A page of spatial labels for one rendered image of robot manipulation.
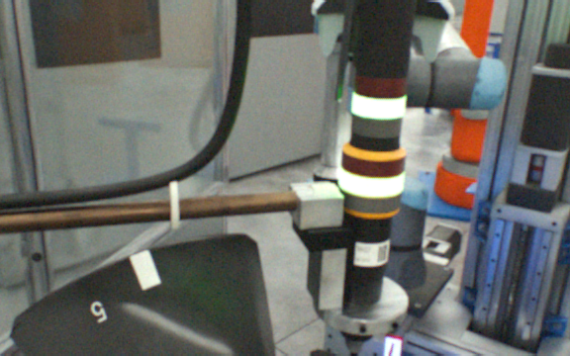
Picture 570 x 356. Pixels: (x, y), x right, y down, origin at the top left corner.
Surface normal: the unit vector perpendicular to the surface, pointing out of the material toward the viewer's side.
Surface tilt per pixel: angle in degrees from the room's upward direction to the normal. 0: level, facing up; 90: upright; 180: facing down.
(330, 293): 90
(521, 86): 90
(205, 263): 43
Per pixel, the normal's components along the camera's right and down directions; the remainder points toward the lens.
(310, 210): 0.27, 0.34
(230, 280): 0.39, -0.49
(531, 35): -0.54, 0.27
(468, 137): -0.29, 0.32
